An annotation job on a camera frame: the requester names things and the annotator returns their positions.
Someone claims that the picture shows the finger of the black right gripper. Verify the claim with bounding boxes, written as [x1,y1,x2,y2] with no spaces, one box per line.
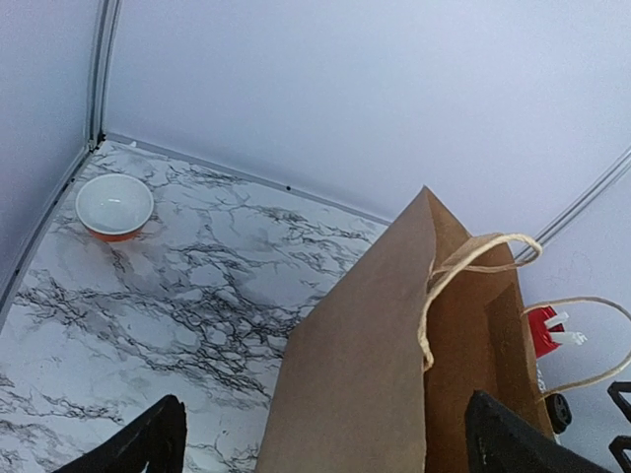
[605,379,631,473]

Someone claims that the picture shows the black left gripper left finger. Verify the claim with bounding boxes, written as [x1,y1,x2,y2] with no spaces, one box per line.
[58,394,187,473]

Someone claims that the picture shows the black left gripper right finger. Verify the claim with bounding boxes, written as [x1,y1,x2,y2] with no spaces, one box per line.
[465,390,604,473]

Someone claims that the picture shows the brown paper bag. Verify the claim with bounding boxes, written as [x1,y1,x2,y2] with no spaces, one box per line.
[256,189,552,472]

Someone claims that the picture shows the red ribbed plastic cup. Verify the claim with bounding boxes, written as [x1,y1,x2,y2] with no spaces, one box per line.
[527,305,565,359]

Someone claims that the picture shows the white sticks in red cup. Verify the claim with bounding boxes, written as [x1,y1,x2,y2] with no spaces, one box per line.
[544,311,588,346]

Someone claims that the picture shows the orange white ceramic bowl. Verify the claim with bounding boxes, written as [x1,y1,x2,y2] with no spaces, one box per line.
[75,173,154,242]

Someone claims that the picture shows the paper bag twine handle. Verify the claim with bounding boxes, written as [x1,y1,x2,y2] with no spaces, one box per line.
[522,296,630,402]
[417,234,543,372]

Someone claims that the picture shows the right aluminium frame post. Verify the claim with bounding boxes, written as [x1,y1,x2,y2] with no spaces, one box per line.
[511,146,630,246]

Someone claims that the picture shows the aluminium frame post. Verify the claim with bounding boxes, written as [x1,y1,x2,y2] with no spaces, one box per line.
[511,146,630,246]
[85,0,122,151]

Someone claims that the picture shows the left aluminium frame post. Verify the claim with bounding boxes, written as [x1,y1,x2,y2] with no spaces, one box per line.
[85,0,122,151]

